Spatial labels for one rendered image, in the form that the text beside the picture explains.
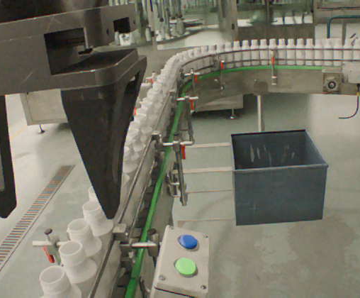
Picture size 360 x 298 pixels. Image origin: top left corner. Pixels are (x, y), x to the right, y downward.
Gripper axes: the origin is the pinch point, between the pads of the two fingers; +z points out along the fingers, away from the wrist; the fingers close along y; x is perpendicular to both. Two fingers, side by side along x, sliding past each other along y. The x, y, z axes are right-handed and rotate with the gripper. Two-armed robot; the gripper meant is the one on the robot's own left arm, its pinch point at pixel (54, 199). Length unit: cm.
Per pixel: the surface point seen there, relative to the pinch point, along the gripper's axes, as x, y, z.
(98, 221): 34.1, -13.1, 25.6
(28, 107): 386, -235, 99
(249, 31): 576, 67, 52
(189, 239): 31.4, 2.8, 27.7
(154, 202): 62, -9, 40
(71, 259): 22.2, -13.7, 24.2
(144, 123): 81, -13, 25
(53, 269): 19.5, -15.5, 23.9
